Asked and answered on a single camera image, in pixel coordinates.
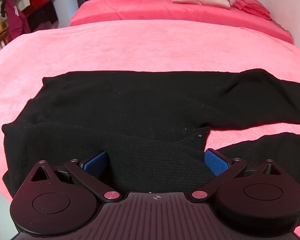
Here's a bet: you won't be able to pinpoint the black pants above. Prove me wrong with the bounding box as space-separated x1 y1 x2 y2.
2 69 300 195

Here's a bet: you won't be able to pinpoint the near bed pink blanket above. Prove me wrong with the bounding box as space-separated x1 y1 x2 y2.
0 19 300 233

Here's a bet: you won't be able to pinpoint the folded red blanket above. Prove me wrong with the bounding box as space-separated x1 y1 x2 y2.
232 0 271 20

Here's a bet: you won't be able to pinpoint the hanging clothes on rack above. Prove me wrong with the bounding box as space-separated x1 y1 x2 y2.
1 0 58 39

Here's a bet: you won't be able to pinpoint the far bed red blanket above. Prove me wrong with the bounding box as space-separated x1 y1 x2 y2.
70 0 294 44

